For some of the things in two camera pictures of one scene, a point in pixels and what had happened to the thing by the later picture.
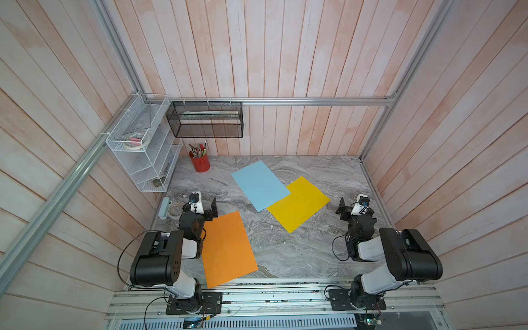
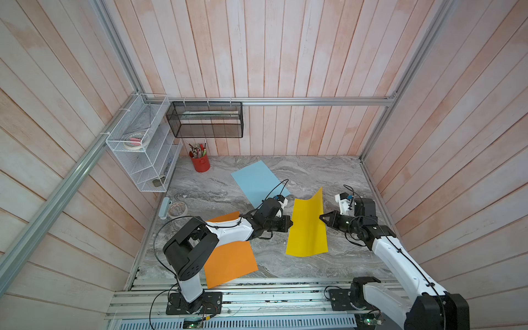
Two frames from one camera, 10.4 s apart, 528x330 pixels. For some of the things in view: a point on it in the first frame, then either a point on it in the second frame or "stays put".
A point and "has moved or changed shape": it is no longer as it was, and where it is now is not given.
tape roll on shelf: (135, 141) stays put
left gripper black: (208, 216) → (284, 227)
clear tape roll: (175, 209) stays put
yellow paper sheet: (297, 207) has moved or changed shape
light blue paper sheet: (261, 186) stays put
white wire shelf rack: (144, 140) stays put
